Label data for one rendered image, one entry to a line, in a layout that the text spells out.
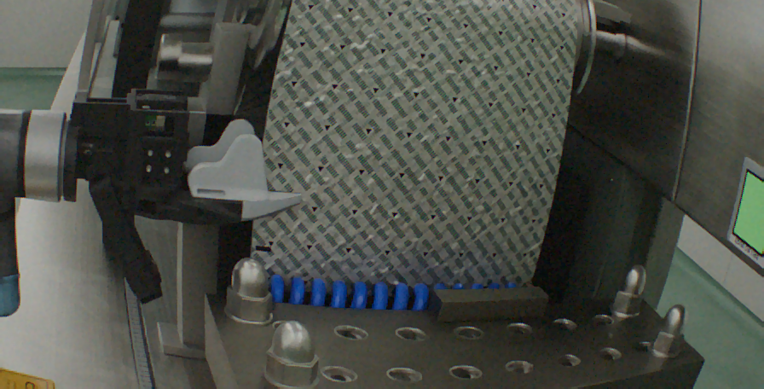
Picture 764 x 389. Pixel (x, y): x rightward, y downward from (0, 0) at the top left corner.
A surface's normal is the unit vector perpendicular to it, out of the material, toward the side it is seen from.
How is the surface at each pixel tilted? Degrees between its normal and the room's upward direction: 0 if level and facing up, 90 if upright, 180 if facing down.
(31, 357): 0
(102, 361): 0
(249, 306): 90
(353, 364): 0
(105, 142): 90
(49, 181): 101
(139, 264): 89
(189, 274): 90
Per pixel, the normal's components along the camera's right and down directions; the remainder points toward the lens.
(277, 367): -0.68, 0.09
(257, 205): 0.61, 0.32
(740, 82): -0.95, -0.07
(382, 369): 0.17, -0.95
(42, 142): 0.32, -0.18
